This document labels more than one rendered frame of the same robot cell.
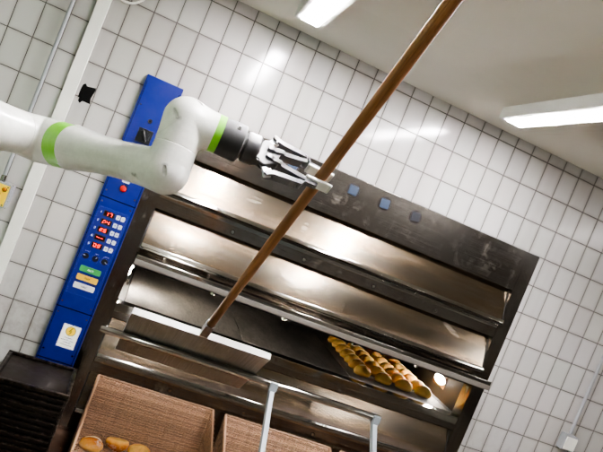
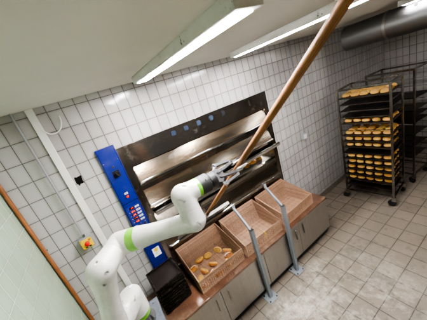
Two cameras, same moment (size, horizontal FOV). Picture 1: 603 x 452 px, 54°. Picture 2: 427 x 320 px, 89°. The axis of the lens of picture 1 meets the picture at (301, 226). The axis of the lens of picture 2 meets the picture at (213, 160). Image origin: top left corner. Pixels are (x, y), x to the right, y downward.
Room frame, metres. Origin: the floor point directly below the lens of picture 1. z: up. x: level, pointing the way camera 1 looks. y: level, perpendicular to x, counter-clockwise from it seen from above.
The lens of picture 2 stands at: (0.45, 0.38, 2.38)
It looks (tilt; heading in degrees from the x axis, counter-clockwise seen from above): 19 degrees down; 346
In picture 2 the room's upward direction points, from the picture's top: 18 degrees counter-clockwise
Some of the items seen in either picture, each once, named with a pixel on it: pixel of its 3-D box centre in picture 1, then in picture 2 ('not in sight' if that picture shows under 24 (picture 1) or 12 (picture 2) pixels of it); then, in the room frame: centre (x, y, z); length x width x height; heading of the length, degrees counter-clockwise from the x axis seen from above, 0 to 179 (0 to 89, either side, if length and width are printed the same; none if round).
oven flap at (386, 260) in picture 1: (350, 244); (211, 140); (2.79, -0.25, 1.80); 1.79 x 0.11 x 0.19; 104
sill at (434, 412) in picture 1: (298, 366); (225, 188); (2.81, -0.24, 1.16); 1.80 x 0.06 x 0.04; 104
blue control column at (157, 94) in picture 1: (100, 271); (131, 213); (3.44, 1.00, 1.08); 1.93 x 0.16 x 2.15; 14
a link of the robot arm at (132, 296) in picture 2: not in sight; (133, 305); (1.58, 0.82, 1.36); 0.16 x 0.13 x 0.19; 153
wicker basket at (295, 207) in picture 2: not in sight; (283, 200); (2.67, -0.91, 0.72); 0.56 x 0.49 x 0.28; 105
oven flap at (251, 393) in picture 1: (287, 395); (229, 198); (2.79, -0.25, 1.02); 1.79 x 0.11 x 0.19; 104
